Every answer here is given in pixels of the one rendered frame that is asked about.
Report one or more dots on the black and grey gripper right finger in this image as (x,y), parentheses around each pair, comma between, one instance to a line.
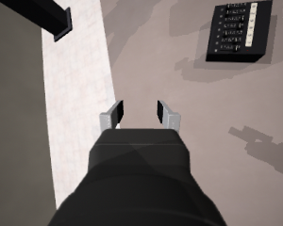
(169,119)

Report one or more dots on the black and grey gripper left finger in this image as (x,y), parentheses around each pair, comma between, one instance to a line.
(112,117)

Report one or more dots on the black lighting desk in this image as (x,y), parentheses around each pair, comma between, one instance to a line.
(230,32)

